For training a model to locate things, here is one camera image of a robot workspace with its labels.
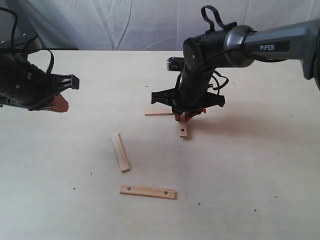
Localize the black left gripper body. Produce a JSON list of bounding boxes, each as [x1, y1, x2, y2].
[[0, 53, 80, 110]]

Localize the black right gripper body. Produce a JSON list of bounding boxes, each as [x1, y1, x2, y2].
[[151, 65, 225, 113]]

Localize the short wood stick with magnet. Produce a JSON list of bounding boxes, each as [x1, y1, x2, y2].
[[178, 120, 188, 138]]

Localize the plain wood stick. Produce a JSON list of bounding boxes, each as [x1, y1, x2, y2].
[[110, 132, 131, 173]]

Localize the wood stick with two magnets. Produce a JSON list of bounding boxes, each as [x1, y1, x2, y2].
[[119, 185, 177, 200]]

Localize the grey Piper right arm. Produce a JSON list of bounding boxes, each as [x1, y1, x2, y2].
[[151, 19, 320, 120]]

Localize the white backdrop cloth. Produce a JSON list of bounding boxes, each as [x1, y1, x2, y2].
[[20, 0, 320, 51]]

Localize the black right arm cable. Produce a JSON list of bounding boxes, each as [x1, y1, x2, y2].
[[201, 5, 251, 96]]

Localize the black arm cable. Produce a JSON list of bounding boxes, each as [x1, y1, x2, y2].
[[0, 6, 55, 76], [201, 5, 251, 96]]

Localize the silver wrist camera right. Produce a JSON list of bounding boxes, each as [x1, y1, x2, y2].
[[166, 56, 185, 72]]

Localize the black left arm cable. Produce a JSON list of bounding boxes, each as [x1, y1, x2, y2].
[[0, 6, 55, 76]]

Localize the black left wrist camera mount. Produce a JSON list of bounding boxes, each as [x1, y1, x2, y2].
[[0, 33, 38, 50]]

